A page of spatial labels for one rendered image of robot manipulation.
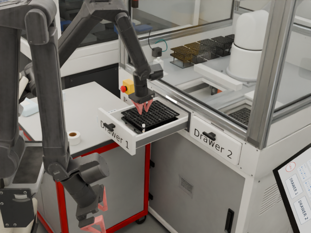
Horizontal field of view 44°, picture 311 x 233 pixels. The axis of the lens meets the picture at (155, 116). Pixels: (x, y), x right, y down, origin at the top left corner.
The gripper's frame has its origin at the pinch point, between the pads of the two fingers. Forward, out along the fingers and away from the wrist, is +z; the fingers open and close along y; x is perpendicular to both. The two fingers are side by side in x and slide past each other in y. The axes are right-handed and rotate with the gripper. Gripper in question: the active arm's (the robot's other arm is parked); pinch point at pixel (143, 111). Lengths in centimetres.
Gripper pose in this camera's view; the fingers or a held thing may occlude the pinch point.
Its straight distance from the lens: 172.7
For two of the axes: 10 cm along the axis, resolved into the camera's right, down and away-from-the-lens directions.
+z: 0.7, 8.3, 5.6
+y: 8.0, -3.8, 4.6
